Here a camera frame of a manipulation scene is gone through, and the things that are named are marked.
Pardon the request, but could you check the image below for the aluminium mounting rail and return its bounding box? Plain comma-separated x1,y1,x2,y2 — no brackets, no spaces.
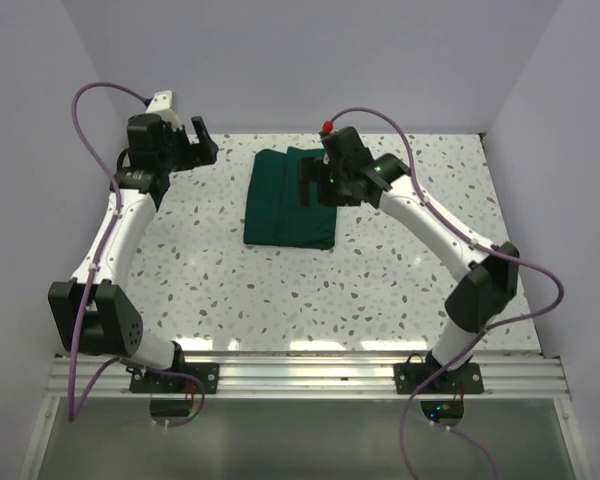
43,349,571,401

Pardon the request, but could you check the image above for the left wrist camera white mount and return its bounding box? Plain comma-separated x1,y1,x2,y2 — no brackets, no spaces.
145,90,182,129

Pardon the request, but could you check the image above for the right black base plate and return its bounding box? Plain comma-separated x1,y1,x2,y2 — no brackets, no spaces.
393,353,485,395

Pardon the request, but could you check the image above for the dark green surgical cloth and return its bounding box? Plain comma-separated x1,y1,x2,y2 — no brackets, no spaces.
243,147,337,250

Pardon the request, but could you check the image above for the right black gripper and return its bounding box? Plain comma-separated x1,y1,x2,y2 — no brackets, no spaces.
296,157,361,208

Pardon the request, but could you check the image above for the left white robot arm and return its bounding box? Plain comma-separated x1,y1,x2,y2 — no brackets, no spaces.
48,113,218,393

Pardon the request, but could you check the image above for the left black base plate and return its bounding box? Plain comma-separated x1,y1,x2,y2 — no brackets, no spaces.
125,362,220,395

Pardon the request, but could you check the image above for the right wrist camera red plug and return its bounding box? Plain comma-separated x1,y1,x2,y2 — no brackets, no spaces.
319,120,335,137

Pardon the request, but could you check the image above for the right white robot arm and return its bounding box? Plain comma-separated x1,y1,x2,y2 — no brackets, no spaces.
298,127,519,393

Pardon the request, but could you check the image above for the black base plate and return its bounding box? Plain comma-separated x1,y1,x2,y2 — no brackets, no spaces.
393,353,485,395
125,362,220,395

